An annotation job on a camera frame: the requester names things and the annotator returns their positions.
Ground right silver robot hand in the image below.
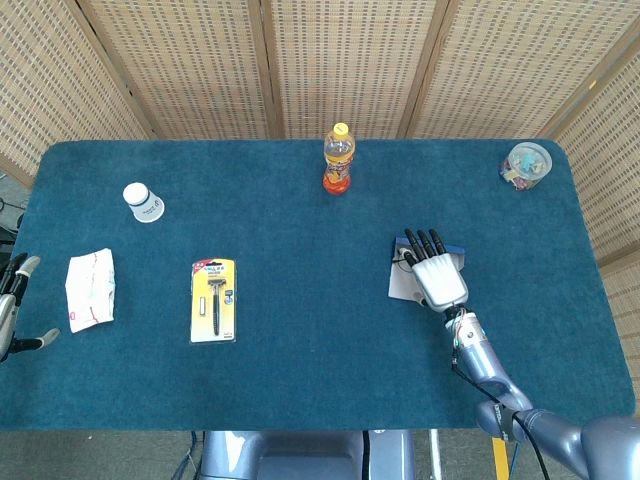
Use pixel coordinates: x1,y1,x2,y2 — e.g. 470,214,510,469
403,228,470,314

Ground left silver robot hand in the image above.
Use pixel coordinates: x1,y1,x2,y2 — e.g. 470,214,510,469
0,253,61,362

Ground blue packaged item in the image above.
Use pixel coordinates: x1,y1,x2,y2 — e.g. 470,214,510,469
388,236,466,303

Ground orange juice bottle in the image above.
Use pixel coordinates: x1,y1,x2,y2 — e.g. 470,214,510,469
321,121,357,197

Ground black background equipment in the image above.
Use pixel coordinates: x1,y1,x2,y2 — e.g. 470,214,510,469
0,197,26,251

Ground white tissue pack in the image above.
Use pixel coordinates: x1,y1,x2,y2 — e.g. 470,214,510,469
64,247,117,334

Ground clear jar of clips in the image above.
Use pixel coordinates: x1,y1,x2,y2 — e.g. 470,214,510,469
497,141,553,192

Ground blue table cloth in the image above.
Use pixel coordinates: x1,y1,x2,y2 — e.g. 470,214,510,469
0,138,637,432

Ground white paper cup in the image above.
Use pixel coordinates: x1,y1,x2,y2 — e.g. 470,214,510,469
122,182,166,224

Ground yellow floor tape strip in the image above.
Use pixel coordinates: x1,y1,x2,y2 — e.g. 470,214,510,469
492,435,510,480

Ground yellow razor blister pack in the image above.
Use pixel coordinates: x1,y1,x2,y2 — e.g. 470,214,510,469
189,257,238,344

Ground blue-grey robot torso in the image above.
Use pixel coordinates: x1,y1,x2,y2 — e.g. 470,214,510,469
199,429,416,480

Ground woven folding screen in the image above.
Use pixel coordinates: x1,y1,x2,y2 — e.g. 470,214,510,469
0,0,640,381

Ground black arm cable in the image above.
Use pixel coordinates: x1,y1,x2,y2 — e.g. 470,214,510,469
451,349,551,480

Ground blue floor cable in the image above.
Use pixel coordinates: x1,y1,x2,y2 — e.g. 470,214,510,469
172,430,199,480

